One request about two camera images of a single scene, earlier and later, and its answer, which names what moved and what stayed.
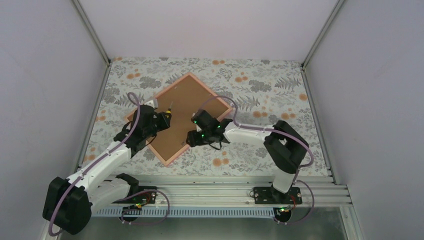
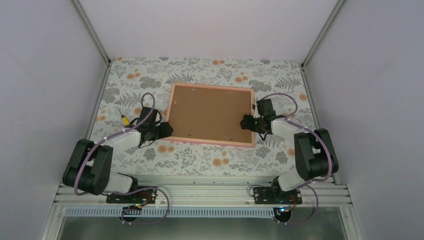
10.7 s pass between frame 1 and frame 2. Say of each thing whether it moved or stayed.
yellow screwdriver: moved
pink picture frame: moved
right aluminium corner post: stayed
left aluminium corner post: stayed
